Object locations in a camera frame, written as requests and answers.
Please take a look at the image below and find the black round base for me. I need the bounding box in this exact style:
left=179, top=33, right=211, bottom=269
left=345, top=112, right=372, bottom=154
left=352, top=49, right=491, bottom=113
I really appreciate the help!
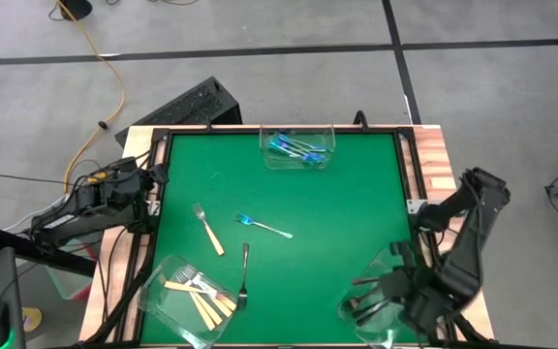
left=58, top=0, right=94, bottom=20

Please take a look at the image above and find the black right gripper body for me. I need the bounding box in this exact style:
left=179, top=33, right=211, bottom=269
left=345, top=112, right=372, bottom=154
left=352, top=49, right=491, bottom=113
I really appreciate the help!
left=379, top=267, right=454, bottom=336

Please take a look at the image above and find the yellow cable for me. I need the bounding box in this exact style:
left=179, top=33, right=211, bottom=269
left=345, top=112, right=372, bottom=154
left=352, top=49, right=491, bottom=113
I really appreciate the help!
left=55, top=0, right=128, bottom=193

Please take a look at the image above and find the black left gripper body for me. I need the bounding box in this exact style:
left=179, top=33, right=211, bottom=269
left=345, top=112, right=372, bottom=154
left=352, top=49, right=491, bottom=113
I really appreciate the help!
left=108, top=162, right=157, bottom=207

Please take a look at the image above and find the clear plastic bin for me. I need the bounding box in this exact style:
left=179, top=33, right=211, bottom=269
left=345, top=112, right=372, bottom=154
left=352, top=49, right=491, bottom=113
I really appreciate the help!
left=336, top=246, right=430, bottom=349
left=137, top=255, right=239, bottom=349
left=258, top=123, right=337, bottom=171

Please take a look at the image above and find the yellow tape roll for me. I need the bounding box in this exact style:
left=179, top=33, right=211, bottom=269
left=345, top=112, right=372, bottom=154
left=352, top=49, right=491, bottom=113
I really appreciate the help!
left=21, top=307, right=43, bottom=333

